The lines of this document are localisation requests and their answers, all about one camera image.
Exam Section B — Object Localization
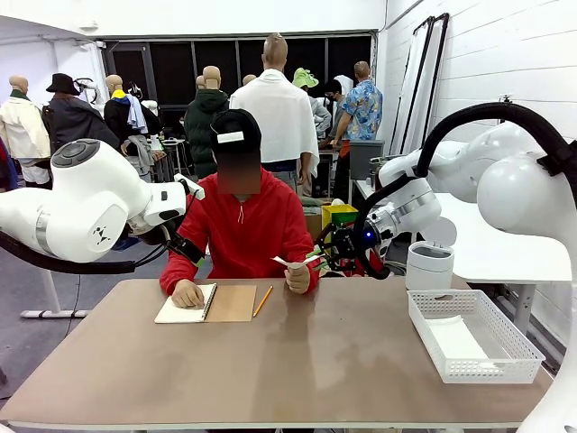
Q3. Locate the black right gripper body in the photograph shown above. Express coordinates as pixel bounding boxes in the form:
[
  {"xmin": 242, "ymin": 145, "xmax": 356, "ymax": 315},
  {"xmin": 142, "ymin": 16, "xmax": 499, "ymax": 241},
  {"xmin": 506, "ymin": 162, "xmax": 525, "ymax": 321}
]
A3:
[{"xmin": 332, "ymin": 225, "xmax": 362, "ymax": 272}]

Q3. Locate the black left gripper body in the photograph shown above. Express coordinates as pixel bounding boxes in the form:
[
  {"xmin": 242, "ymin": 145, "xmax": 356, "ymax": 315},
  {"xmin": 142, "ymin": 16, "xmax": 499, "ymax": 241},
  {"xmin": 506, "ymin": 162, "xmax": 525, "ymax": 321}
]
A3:
[{"xmin": 134, "ymin": 225, "xmax": 193, "ymax": 256}]

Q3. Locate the spiral notebook brown cover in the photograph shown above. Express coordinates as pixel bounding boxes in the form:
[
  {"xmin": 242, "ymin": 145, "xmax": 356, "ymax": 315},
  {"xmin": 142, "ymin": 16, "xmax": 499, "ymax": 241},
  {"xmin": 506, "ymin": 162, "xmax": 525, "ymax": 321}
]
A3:
[{"xmin": 153, "ymin": 282, "xmax": 258, "ymax": 325}]

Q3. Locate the yellow pencil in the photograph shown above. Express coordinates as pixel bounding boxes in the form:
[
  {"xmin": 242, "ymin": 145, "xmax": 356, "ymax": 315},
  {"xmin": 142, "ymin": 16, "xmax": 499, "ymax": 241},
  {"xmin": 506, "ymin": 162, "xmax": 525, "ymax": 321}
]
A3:
[{"xmin": 252, "ymin": 285, "xmax": 274, "ymax": 318}]

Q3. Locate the person's right forearm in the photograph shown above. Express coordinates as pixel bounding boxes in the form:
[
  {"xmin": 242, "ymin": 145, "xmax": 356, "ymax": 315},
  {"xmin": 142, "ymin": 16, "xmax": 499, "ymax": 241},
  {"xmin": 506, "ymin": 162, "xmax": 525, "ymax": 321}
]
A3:
[{"xmin": 159, "ymin": 243, "xmax": 199, "ymax": 294}]

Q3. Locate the person's left hand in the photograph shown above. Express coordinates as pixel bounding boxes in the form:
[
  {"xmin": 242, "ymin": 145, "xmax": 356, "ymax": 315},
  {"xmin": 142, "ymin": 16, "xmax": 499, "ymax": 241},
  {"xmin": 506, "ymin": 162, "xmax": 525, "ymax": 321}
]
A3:
[{"xmin": 284, "ymin": 263, "xmax": 312, "ymax": 295}]

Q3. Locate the person's right hand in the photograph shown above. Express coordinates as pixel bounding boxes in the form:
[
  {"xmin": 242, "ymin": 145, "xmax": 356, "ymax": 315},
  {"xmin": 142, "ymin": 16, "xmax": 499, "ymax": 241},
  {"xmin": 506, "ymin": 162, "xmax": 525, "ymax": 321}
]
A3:
[{"xmin": 170, "ymin": 278, "xmax": 206, "ymax": 309}]

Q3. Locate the brown cardboard box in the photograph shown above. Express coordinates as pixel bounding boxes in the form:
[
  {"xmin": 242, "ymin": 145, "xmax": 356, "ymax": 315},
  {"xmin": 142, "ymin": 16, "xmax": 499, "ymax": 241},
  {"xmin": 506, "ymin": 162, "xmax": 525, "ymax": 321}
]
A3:
[{"xmin": 306, "ymin": 211, "xmax": 324, "ymax": 244}]

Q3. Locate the grey-green cloth bundle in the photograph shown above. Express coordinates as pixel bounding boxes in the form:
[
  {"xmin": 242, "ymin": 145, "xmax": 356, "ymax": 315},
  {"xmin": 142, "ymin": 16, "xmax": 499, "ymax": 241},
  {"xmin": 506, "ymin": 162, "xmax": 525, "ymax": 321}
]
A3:
[{"xmin": 302, "ymin": 197, "xmax": 334, "ymax": 220}]

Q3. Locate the small white side table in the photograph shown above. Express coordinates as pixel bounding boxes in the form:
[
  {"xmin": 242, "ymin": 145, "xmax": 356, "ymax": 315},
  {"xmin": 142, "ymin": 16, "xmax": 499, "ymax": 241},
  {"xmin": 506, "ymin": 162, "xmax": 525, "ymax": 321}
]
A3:
[{"xmin": 353, "ymin": 179, "xmax": 380, "ymax": 213}]

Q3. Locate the person in red hoodie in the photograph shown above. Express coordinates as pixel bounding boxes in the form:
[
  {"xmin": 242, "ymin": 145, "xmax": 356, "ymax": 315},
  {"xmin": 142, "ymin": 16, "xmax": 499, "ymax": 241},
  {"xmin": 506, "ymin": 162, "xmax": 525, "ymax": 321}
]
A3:
[{"xmin": 159, "ymin": 167, "xmax": 321, "ymax": 295}]

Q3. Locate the background work table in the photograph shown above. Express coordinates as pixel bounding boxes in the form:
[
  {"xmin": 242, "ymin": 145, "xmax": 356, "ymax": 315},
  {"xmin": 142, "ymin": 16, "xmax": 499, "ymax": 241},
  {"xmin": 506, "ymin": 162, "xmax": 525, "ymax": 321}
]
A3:
[{"xmin": 151, "ymin": 134, "xmax": 188, "ymax": 181}]

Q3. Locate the white round trash bin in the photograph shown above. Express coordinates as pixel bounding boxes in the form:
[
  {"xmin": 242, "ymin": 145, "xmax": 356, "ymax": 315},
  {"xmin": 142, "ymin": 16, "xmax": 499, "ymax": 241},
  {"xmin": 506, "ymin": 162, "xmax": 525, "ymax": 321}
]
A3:
[{"xmin": 405, "ymin": 216, "xmax": 458, "ymax": 291}]

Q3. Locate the grey cabinet box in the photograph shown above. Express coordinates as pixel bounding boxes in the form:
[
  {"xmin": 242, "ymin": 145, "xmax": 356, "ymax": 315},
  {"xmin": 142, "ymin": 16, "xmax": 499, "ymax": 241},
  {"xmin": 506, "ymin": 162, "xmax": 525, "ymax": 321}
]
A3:
[{"xmin": 349, "ymin": 139, "xmax": 386, "ymax": 181}]

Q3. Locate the mannequin in dark puffer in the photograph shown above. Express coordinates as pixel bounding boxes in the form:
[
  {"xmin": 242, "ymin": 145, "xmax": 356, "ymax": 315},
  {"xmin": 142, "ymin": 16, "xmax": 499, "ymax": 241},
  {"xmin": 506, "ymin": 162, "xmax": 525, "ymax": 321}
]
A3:
[{"xmin": 183, "ymin": 65, "xmax": 231, "ymax": 181}]

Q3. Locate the mannequin with yellow collar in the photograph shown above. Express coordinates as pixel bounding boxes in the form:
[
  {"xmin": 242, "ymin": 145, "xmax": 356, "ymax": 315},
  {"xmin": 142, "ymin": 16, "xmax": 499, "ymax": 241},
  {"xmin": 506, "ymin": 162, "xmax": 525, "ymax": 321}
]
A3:
[{"xmin": 103, "ymin": 74, "xmax": 157, "ymax": 181}]

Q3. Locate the background person with mask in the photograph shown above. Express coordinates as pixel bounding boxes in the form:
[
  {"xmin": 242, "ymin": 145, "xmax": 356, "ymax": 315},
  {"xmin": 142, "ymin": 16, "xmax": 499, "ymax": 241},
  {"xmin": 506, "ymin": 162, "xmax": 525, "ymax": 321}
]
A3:
[{"xmin": 323, "ymin": 78, "xmax": 346, "ymax": 145}]

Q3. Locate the black baseball cap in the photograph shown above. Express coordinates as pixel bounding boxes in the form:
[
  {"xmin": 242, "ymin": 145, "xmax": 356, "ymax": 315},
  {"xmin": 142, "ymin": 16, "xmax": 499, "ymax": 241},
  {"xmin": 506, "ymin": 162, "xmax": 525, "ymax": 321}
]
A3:
[{"xmin": 210, "ymin": 108, "xmax": 262, "ymax": 157}]

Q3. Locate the mannequin in floral shirt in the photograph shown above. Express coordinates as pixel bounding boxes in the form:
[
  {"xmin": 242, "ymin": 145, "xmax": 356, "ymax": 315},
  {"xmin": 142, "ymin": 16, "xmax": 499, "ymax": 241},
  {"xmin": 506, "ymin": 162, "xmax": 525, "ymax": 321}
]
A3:
[{"xmin": 332, "ymin": 60, "xmax": 384, "ymax": 204}]

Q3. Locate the mannequin with black hat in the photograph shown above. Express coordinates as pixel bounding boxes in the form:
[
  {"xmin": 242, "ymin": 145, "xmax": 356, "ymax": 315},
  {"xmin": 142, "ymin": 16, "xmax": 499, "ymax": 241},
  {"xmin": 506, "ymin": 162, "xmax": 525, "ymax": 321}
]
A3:
[{"xmin": 42, "ymin": 72, "xmax": 121, "ymax": 154}]

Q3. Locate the mannequin in white cape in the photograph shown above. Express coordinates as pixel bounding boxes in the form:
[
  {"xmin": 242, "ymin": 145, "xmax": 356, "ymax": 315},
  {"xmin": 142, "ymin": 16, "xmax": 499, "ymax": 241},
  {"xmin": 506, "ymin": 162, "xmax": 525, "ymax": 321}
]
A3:
[{"xmin": 228, "ymin": 32, "xmax": 321, "ymax": 193}]

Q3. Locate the mannequin with green hat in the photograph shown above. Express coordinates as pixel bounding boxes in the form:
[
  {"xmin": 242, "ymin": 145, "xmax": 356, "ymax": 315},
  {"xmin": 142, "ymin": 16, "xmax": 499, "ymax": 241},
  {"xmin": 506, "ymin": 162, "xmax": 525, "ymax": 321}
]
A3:
[{"xmin": 291, "ymin": 67, "xmax": 333, "ymax": 139}]

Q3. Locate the black framed white panel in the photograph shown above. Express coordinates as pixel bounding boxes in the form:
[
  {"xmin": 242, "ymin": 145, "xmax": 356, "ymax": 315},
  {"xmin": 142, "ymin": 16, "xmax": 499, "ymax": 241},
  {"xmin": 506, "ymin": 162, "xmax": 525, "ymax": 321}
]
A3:
[
  {"xmin": 423, "ymin": 12, "xmax": 451, "ymax": 136},
  {"xmin": 389, "ymin": 15, "xmax": 436, "ymax": 157}
]

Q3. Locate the mannequin in cream jacket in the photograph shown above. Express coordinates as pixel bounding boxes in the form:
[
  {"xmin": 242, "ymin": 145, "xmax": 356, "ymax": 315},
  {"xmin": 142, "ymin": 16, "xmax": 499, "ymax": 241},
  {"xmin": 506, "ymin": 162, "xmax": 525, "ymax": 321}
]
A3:
[{"xmin": 0, "ymin": 75, "xmax": 51, "ymax": 189}]

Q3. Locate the white plastic mesh basket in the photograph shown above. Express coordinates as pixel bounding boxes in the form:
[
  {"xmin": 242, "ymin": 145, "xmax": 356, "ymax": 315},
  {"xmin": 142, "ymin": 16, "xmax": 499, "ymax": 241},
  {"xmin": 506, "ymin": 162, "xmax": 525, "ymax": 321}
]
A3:
[{"xmin": 407, "ymin": 289, "xmax": 545, "ymax": 385}]

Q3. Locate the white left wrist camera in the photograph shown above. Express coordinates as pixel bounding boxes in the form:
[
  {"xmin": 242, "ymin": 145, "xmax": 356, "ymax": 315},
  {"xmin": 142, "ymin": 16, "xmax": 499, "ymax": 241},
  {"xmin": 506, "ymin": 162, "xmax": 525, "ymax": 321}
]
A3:
[{"xmin": 173, "ymin": 173, "xmax": 206, "ymax": 200}]

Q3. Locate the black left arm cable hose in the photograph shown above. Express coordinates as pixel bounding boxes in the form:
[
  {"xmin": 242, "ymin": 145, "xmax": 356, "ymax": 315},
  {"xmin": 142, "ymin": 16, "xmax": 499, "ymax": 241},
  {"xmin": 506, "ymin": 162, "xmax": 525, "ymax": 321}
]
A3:
[{"xmin": 0, "ymin": 230, "xmax": 181, "ymax": 275}]

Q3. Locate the dark window wall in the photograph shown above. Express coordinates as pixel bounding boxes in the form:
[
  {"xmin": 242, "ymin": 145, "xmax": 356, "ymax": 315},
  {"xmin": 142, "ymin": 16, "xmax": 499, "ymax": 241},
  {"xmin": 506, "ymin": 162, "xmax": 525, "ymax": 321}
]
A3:
[{"xmin": 101, "ymin": 30, "xmax": 379, "ymax": 118}]

